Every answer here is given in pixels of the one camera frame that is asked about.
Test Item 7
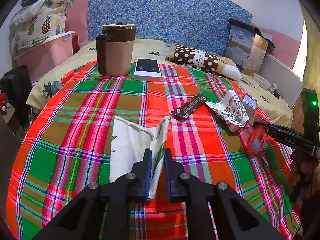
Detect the clear cup red lid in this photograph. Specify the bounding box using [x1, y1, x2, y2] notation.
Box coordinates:
[238, 125, 267, 157]

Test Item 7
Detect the white patterned paper wrapper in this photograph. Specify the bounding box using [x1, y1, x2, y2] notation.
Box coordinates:
[206, 90, 257, 132]

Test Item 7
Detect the white cloth drawstring bag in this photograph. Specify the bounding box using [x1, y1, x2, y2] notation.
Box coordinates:
[109, 116, 170, 199]

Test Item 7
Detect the person's right hand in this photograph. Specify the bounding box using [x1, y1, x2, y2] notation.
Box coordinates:
[289, 150, 319, 204]

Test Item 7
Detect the small green bottle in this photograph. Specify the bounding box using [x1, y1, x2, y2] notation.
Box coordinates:
[267, 82, 277, 94]

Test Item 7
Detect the clear plastic bowl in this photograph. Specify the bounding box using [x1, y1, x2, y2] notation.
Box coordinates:
[253, 73, 271, 90]

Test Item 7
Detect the colourful plaid tablecloth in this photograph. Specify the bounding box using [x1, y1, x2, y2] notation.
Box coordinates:
[5, 62, 300, 239]

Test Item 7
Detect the bedding package box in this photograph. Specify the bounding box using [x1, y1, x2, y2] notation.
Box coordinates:
[225, 18, 275, 76]

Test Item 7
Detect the brown snack wrapper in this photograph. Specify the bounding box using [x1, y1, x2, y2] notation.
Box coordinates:
[170, 94, 208, 122]

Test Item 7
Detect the brown polka dot pillow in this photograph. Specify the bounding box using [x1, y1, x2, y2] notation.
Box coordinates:
[167, 43, 241, 81]

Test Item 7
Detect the white smartphone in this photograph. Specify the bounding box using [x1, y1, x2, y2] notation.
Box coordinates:
[133, 59, 162, 82]

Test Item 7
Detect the blue floral headboard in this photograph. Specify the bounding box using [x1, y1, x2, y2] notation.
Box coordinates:
[87, 0, 252, 55]

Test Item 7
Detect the pink storage box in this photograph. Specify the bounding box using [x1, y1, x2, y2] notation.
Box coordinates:
[14, 30, 75, 82]

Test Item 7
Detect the brown pink lidded mug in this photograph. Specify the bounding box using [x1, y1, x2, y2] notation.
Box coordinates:
[95, 23, 137, 77]

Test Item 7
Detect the pineapple print bedding pile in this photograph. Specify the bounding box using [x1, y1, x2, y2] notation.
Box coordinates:
[10, 0, 75, 57]

